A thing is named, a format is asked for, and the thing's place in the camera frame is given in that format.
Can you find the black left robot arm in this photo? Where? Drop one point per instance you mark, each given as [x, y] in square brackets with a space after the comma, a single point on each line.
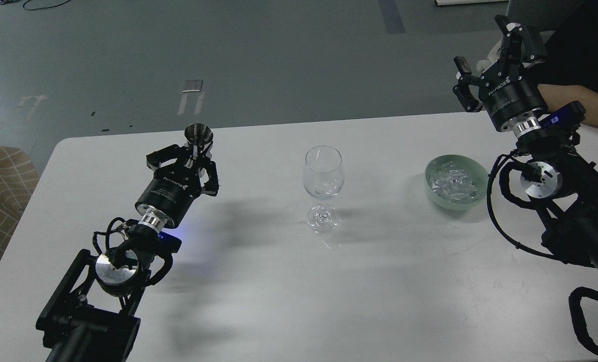
[91, 315]

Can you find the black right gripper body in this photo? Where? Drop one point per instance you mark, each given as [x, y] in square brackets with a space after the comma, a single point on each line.
[506, 98]

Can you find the green bowl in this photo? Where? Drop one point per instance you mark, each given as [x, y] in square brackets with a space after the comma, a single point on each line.
[447, 161]

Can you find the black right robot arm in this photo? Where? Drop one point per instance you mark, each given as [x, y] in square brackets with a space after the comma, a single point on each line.
[544, 172]

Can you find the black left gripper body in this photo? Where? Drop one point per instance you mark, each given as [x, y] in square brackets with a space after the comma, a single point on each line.
[172, 190]

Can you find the steel double jigger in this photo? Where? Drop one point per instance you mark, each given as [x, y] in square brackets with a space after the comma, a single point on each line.
[199, 140]

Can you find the clear ice cubes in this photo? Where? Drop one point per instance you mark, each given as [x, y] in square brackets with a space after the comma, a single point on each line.
[455, 185]

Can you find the white office chair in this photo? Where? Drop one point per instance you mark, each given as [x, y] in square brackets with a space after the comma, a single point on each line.
[545, 16]

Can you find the clear wine glass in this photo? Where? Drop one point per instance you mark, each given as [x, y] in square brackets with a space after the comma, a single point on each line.
[323, 178]

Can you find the person's black clothed torso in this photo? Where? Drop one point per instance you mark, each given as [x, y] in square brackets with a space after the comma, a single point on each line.
[571, 71]

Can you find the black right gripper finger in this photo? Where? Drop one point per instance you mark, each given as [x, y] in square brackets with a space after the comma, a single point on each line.
[465, 80]
[521, 48]

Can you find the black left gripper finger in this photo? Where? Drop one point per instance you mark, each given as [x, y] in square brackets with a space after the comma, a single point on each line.
[173, 159]
[205, 172]

